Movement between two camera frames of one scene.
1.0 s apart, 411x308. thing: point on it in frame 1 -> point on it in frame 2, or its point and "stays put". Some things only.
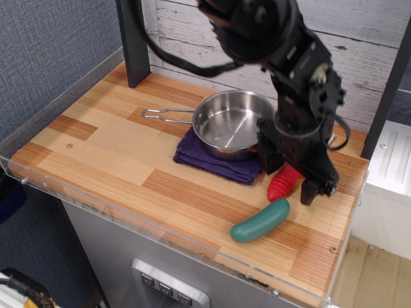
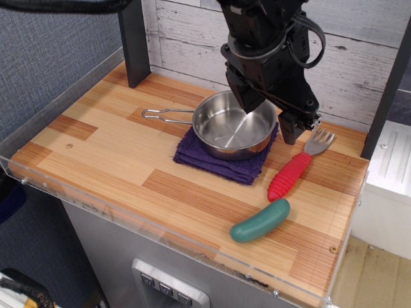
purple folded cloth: (191, 152) stays put
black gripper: (309, 155) -> (279, 79)
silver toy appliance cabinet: (109, 247) stays put
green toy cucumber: (262, 222) stays put
